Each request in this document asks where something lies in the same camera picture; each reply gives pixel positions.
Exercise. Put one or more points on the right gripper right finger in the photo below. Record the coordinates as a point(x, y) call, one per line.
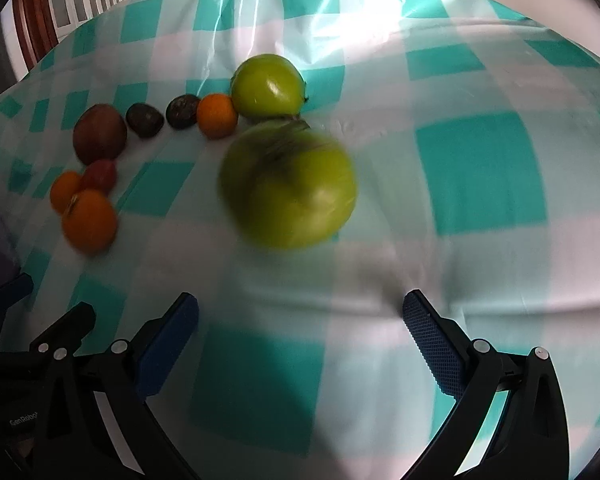
point(530, 440)

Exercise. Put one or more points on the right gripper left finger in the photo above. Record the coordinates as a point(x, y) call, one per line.
point(139, 371)

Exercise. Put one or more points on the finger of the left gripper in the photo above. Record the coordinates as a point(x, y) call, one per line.
point(67, 332)

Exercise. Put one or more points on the orange tangerine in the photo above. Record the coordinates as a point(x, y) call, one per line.
point(63, 189)
point(90, 223)
point(216, 116)

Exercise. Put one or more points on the small red tomato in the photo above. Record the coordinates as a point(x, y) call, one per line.
point(100, 176)

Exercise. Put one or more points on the dark red pomegranate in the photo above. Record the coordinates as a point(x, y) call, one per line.
point(100, 133)

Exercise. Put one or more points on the dark passion fruit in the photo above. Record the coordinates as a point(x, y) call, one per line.
point(144, 120)
point(181, 112)

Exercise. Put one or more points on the large green apple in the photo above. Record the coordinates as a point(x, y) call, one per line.
point(286, 185)

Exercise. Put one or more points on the teal checkered tablecloth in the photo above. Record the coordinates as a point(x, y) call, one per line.
point(475, 136)

